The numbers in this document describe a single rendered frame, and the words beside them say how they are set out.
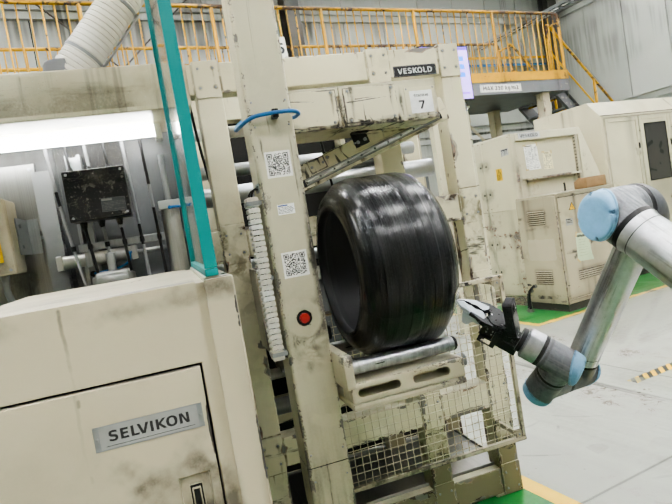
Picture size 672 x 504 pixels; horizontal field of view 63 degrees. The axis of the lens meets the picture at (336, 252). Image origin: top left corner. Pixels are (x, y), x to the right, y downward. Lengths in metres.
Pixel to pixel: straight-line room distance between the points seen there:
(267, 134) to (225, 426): 0.95
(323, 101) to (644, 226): 1.10
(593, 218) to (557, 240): 4.79
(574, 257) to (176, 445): 5.70
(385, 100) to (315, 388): 1.02
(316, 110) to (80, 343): 1.30
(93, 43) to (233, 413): 1.37
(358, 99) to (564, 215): 4.46
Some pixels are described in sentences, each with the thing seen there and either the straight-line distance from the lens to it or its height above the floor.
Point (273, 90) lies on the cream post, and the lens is 1.65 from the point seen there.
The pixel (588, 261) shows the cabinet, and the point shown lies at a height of 0.47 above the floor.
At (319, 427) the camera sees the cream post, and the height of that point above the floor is 0.73.
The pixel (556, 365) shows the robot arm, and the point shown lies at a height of 0.84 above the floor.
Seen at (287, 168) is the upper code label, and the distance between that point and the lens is 1.61.
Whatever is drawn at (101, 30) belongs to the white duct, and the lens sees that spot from 1.97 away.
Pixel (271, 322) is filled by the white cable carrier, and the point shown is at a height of 1.07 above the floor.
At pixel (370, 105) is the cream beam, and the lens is 2.01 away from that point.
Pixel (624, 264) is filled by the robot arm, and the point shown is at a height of 1.09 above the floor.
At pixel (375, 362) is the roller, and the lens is 1.62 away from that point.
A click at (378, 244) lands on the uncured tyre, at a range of 1.48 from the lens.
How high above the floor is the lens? 1.32
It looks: 3 degrees down
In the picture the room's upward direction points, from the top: 9 degrees counter-clockwise
